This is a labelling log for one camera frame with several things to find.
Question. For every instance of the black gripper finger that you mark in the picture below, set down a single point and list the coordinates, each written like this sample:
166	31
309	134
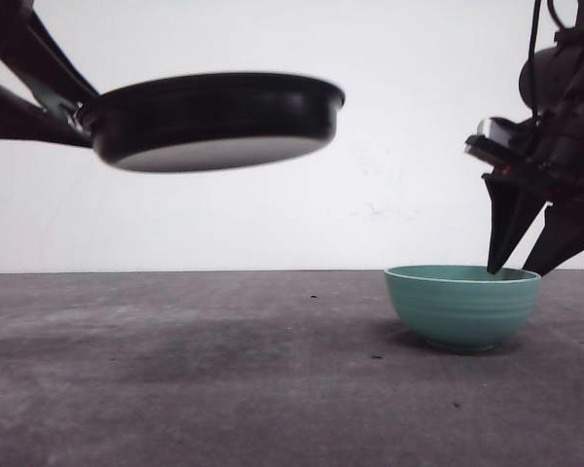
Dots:
21	120
31	53

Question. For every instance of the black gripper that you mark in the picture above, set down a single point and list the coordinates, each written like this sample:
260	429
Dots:
551	83

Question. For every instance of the teal ceramic bowl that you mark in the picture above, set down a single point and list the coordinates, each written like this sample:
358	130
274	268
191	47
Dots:
462	308

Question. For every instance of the black frying pan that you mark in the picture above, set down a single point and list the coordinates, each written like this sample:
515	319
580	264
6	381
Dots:
205	122

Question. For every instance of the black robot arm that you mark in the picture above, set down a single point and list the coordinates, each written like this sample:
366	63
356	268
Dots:
542	169

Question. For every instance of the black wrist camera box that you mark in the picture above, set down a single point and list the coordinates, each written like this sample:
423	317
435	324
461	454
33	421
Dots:
501	142

